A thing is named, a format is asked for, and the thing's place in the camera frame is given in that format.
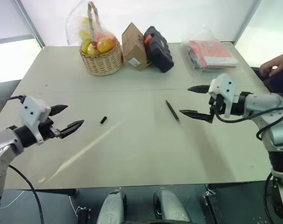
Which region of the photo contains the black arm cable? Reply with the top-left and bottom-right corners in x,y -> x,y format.
7,94 -> 45,224
215,109 -> 276,141

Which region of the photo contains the wicker basket with handle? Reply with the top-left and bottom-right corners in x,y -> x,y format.
79,1 -> 124,76

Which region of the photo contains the person's bare hand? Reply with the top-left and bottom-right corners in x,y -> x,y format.
259,56 -> 283,77

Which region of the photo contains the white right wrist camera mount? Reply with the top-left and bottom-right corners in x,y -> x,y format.
208,73 -> 236,118

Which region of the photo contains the black thick cable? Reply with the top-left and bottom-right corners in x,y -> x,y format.
264,172 -> 283,220

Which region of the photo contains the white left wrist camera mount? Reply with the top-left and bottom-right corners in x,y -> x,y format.
19,96 -> 51,146

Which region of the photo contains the silver rounded robot shell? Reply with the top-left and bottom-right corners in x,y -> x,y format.
153,189 -> 192,224
96,189 -> 128,224

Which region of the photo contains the black plastic tool case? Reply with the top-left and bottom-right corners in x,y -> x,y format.
143,26 -> 174,73

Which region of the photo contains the clear plastic bag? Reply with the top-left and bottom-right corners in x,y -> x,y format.
179,24 -> 240,77

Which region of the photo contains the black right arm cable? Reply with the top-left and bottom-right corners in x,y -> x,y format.
215,109 -> 276,141

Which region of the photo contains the red folded cloth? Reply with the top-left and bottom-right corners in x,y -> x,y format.
187,40 -> 239,70

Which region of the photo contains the black metal bracket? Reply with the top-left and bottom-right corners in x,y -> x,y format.
75,206 -> 92,224

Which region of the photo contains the large yellow fruit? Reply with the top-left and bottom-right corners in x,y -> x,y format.
79,16 -> 92,41

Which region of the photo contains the black pen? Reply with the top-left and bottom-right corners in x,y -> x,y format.
165,100 -> 181,122

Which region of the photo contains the brown cardboard box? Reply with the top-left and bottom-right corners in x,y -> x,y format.
121,22 -> 152,72

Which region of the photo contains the small yellow fruit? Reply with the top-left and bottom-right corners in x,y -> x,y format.
81,39 -> 97,56

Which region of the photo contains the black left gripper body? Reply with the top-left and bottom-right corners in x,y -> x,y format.
37,118 -> 63,141

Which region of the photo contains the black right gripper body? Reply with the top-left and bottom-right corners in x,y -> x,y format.
208,94 -> 226,115

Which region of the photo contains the thin white string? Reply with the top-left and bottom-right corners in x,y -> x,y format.
0,189 -> 26,209

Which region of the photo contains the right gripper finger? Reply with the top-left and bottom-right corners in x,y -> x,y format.
187,84 -> 210,95
179,106 -> 216,124

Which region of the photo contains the person's dark clothing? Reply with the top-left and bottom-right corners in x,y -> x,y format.
260,67 -> 283,95

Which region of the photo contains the yellow orange fruit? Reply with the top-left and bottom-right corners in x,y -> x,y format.
96,38 -> 118,54

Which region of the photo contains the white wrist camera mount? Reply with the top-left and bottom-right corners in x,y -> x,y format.
208,73 -> 236,118
19,96 -> 51,146

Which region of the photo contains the dark window frame post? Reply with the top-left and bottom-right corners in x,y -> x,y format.
233,0 -> 262,45
14,0 -> 46,49

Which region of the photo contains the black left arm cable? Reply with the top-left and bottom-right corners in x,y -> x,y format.
7,94 -> 45,224

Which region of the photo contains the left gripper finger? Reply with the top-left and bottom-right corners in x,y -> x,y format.
58,119 -> 85,140
49,105 -> 69,117

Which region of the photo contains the black table frame leg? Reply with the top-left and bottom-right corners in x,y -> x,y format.
202,184 -> 226,224

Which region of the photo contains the red fruit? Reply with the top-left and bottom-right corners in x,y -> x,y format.
94,31 -> 116,42

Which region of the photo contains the clear plastic basket wrap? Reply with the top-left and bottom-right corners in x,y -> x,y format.
65,0 -> 120,55

